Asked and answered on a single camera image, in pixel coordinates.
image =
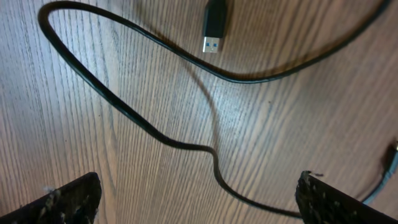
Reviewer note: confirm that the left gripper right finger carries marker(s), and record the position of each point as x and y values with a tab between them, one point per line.
320	203

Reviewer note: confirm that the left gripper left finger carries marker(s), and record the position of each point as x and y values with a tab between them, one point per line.
75	202

